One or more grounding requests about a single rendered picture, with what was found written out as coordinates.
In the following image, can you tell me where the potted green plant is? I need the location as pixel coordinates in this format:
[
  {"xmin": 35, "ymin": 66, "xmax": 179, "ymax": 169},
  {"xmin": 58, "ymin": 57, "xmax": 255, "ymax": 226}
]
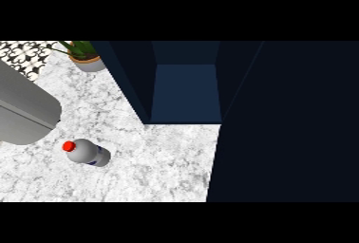
[{"xmin": 48, "ymin": 40, "xmax": 108, "ymax": 73}]

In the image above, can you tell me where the dark blue cabinet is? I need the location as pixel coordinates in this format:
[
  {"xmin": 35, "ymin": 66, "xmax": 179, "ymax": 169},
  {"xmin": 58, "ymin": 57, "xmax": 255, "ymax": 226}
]
[{"xmin": 91, "ymin": 40, "xmax": 266, "ymax": 125}]

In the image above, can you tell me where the red-capped grey water bottle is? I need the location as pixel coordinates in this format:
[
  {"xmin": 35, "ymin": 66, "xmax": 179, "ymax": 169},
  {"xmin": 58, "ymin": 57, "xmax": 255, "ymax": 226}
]
[{"xmin": 63, "ymin": 138, "xmax": 113, "ymax": 168}]

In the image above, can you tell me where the grey rounded appliance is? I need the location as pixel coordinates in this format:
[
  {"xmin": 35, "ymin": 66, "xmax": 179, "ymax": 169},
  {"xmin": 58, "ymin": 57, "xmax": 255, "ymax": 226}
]
[{"xmin": 0, "ymin": 60, "xmax": 64, "ymax": 146}]

